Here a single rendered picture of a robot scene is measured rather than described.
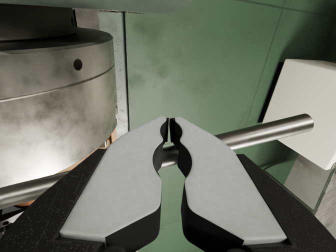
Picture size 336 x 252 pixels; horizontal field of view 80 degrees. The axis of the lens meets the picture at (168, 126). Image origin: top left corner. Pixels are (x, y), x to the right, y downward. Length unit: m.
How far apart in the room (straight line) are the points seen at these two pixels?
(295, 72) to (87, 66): 2.03
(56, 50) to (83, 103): 0.06
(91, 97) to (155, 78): 1.34
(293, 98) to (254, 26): 0.73
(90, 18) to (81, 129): 0.36
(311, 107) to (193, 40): 1.14
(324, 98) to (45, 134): 1.96
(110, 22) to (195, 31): 0.88
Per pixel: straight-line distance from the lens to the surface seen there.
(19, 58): 0.20
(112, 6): 0.20
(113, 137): 0.60
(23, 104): 0.21
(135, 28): 1.47
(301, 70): 2.14
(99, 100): 0.25
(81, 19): 0.55
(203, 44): 1.70
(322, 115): 2.04
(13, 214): 0.44
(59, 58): 0.21
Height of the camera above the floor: 1.41
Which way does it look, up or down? 52 degrees down
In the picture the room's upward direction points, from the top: 140 degrees clockwise
